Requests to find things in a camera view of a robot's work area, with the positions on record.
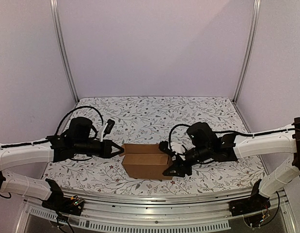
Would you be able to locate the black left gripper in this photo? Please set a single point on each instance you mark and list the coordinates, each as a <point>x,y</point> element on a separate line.
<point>106,151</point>

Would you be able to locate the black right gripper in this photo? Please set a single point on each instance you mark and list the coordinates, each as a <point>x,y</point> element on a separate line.
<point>180,161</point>

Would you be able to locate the brown cardboard box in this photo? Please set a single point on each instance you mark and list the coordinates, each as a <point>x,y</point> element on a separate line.
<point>145,161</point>

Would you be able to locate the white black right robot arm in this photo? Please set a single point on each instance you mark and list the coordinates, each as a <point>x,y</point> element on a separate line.
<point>227,146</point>

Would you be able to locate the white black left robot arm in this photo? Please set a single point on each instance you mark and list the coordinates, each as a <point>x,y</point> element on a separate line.
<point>81,138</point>

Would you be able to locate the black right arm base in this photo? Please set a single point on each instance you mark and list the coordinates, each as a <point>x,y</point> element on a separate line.
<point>248,205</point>

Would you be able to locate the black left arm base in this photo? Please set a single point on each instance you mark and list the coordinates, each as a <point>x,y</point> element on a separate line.
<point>59,203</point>

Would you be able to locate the floral patterned table mat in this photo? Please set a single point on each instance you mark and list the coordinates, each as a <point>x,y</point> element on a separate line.
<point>150,120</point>

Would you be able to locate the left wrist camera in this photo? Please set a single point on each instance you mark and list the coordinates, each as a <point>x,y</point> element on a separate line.
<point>106,129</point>

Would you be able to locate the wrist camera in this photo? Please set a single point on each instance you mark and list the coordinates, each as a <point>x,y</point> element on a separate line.
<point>106,129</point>
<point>172,148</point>

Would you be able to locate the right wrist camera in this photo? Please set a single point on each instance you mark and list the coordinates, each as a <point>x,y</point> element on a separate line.
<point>172,148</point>

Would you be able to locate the aluminium front rail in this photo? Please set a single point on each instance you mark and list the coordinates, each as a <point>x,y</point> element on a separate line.
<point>195,213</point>

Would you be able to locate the left aluminium frame post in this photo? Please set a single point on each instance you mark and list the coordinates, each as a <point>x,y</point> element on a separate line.
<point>62,49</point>

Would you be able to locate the aluminium frame post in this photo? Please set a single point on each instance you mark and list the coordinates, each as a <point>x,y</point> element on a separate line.
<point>248,50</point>
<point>62,49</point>

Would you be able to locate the right aluminium frame post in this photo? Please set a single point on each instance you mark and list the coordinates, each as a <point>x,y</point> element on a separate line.
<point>248,50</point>

